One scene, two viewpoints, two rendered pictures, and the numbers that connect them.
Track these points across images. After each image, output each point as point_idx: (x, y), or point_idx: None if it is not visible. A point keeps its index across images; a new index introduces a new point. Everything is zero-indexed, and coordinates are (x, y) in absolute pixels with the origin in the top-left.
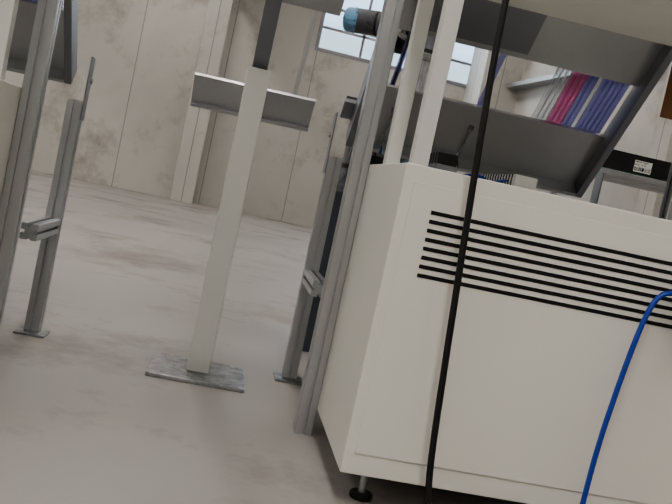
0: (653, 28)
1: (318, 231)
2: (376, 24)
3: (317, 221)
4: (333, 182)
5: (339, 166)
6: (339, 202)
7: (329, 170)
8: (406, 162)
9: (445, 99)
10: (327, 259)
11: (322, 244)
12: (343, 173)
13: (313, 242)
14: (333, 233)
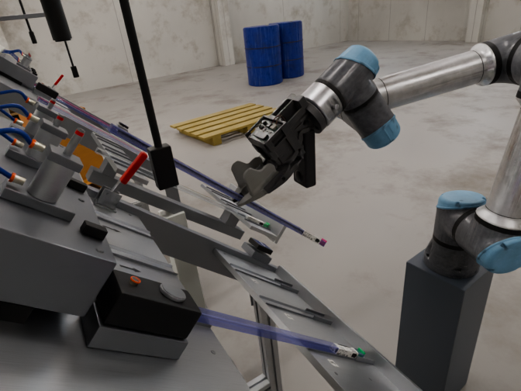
0: None
1: (261, 351)
2: (342, 116)
3: (259, 342)
4: (259, 317)
5: (259, 306)
6: (414, 275)
7: (254, 304)
8: (481, 262)
9: (263, 309)
10: (408, 321)
11: (266, 363)
12: (430, 241)
13: (261, 357)
14: (412, 301)
